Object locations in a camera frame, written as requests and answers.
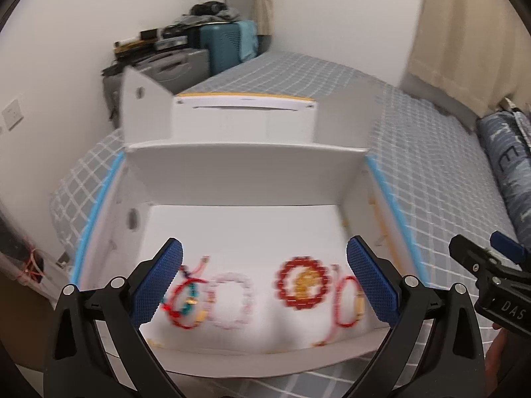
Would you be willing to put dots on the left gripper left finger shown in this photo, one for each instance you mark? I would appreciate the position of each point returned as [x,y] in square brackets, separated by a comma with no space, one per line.
[76,364]

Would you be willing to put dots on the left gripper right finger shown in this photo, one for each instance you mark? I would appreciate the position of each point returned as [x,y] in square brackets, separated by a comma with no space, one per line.
[433,347]

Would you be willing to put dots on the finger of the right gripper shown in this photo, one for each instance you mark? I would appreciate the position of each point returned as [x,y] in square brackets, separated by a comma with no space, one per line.
[506,246]

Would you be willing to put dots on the red cord bracelet wooden tube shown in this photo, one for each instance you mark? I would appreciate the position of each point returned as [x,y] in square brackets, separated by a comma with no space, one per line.
[347,304]

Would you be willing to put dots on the person's right hand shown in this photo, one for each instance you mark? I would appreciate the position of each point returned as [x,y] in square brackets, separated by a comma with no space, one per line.
[507,365]

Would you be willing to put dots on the blue patterned folded quilt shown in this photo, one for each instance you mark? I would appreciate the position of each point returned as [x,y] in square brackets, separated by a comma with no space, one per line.
[505,136]

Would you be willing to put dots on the grey white grid bedsheet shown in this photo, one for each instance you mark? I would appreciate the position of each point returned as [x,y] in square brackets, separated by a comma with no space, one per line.
[439,176]

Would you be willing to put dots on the beige curtain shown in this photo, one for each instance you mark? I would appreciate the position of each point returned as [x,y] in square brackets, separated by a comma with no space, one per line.
[476,52]

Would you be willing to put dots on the white yellow blue cardboard box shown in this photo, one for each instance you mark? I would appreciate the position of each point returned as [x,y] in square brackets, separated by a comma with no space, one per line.
[263,191]

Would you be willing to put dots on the grey suitcase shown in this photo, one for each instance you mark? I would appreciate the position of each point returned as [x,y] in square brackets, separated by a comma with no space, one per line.
[175,70]

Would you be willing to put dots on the dark clutter on suitcases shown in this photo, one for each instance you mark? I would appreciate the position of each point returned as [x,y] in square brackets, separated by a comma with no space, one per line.
[211,12]

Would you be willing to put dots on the teal suitcase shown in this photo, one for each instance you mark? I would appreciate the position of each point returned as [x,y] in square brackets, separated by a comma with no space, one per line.
[229,44]

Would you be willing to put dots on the white wall switch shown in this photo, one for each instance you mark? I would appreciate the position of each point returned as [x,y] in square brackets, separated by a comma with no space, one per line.
[12,114]

